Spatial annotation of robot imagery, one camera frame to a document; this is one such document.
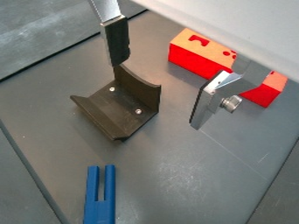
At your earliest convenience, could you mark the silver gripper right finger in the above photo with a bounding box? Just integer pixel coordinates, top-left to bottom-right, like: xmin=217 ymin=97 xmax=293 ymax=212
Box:
xmin=190 ymin=55 xmax=271 ymax=130

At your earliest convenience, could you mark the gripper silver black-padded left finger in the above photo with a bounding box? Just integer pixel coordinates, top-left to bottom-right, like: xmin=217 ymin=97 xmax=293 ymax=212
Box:
xmin=88 ymin=0 xmax=130 ymax=67

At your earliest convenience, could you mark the blue square-circle object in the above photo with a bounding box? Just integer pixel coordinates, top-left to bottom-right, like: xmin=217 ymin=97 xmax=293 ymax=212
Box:
xmin=82 ymin=164 xmax=118 ymax=224

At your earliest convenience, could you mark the black curved fixture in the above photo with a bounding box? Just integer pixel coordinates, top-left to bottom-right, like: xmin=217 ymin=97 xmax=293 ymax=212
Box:
xmin=70 ymin=65 xmax=162 ymax=140

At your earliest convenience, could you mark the red foam shape block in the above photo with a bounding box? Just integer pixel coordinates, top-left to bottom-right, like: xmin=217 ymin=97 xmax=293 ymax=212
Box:
xmin=168 ymin=28 xmax=287 ymax=108

